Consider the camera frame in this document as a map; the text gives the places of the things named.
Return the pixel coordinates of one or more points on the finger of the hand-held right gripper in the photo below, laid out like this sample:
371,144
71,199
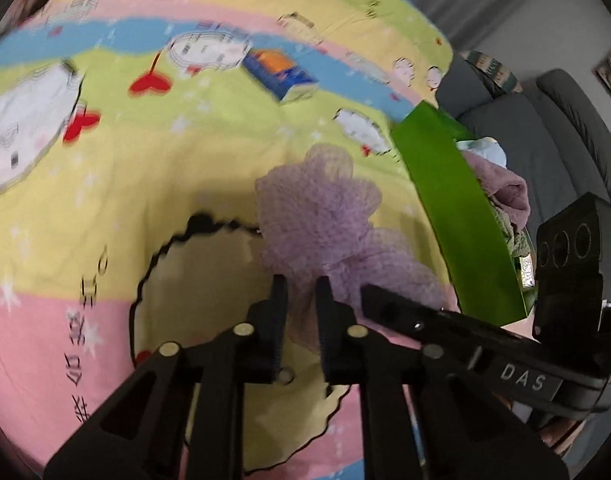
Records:
410,317

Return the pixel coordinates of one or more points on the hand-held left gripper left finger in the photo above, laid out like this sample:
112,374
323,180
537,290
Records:
278,320

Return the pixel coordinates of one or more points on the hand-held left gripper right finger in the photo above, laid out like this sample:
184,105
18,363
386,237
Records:
328,330

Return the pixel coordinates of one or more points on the green fluffy cloth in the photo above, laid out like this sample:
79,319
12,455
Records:
515,240

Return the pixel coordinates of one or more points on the green cardboard box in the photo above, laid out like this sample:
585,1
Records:
450,210

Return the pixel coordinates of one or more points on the purple fluffy towel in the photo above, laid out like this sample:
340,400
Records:
505,190

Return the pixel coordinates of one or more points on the purple mesh bath loofah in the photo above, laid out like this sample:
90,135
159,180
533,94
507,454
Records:
315,210

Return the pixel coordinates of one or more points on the light blue cloth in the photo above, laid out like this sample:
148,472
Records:
488,150

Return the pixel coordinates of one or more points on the grey sofa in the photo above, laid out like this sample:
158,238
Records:
550,135

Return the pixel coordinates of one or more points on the cartoon printed bedsheet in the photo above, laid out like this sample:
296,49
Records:
135,185

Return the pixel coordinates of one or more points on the patterned cushion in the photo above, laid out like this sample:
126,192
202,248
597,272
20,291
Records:
495,70

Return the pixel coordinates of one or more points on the grey curtain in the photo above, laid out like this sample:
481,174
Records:
485,5

